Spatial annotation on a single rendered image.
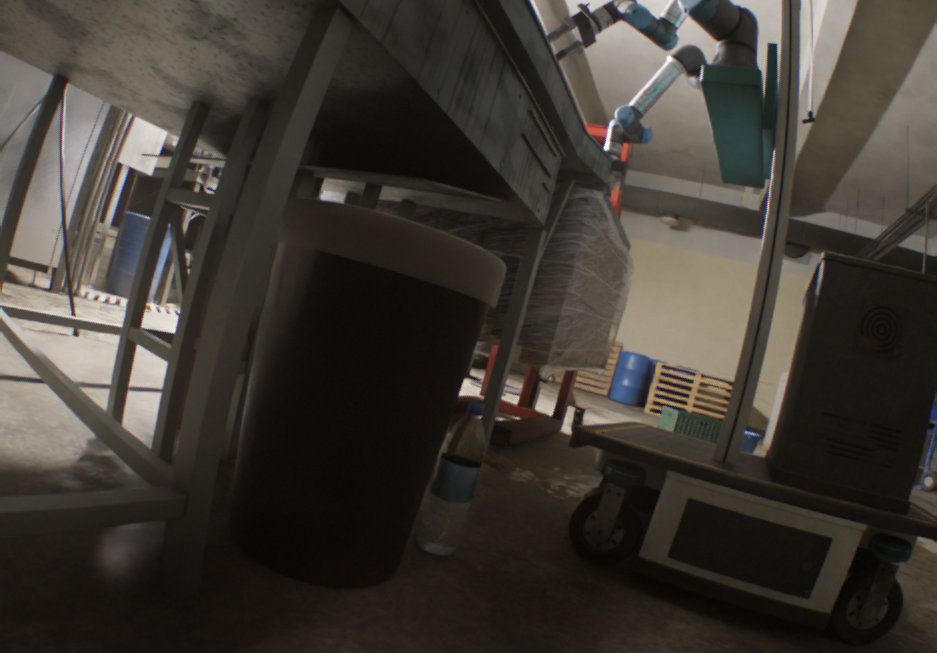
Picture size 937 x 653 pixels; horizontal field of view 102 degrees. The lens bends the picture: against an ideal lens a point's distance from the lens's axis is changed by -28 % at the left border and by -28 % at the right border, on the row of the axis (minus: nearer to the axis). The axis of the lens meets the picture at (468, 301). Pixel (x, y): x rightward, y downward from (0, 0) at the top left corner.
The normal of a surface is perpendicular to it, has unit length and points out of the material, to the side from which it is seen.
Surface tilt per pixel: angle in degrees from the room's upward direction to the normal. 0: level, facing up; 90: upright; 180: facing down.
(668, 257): 90
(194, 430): 90
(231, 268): 90
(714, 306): 90
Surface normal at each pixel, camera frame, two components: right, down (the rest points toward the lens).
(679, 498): -0.50, -0.19
